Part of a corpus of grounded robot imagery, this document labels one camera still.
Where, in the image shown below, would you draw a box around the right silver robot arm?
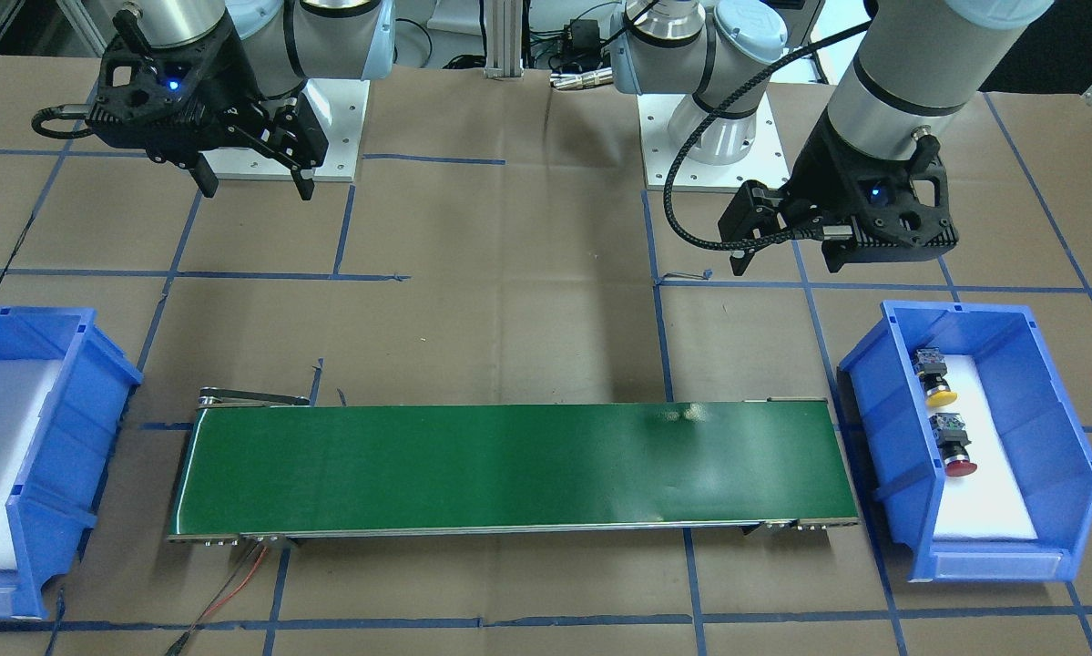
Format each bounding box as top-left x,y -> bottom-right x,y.
84,1 -> 395,200

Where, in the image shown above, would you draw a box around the aluminium frame post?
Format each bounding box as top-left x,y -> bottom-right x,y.
482,1 -> 527,79

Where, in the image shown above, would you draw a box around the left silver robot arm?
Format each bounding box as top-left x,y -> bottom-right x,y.
609,1 -> 1051,275

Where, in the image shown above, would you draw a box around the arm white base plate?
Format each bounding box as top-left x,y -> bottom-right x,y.
638,93 -> 790,192
198,80 -> 370,183

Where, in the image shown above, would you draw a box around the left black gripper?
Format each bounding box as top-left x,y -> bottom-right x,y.
719,116 -> 958,277

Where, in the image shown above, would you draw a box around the yellow push button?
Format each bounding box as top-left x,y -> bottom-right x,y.
912,347 -> 958,408

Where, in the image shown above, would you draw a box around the red and black wires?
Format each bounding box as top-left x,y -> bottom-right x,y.
165,542 -> 273,655

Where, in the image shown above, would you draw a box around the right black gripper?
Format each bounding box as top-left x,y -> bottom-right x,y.
85,11 -> 329,202

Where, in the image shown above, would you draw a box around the blue plastic bin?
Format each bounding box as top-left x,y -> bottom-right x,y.
841,300 -> 1092,582
0,306 -> 142,620

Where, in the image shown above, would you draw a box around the red push button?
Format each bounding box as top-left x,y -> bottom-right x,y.
929,412 -> 978,477

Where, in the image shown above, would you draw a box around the black braided cable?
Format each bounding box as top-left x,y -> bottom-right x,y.
664,20 -> 874,252

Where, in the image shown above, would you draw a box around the green conveyor belt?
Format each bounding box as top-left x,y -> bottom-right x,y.
168,399 -> 859,542

